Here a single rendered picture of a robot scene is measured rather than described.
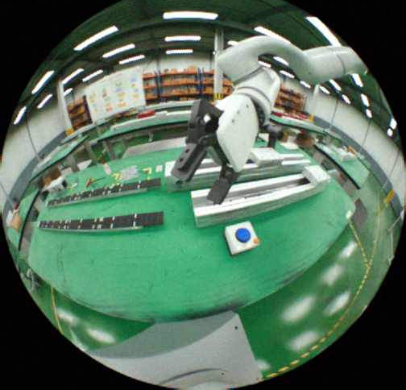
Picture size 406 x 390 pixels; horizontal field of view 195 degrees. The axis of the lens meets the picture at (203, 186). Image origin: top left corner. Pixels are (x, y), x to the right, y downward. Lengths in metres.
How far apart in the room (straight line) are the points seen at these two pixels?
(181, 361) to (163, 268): 0.27
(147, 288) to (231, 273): 0.25
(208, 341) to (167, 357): 0.08
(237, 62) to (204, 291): 0.52
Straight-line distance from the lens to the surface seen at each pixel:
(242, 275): 0.40
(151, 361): 0.22
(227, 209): 0.36
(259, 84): 0.25
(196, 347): 0.25
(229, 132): 0.15
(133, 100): 3.15
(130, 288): 0.44
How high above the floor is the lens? 1.16
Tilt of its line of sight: 45 degrees down
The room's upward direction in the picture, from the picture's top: straight up
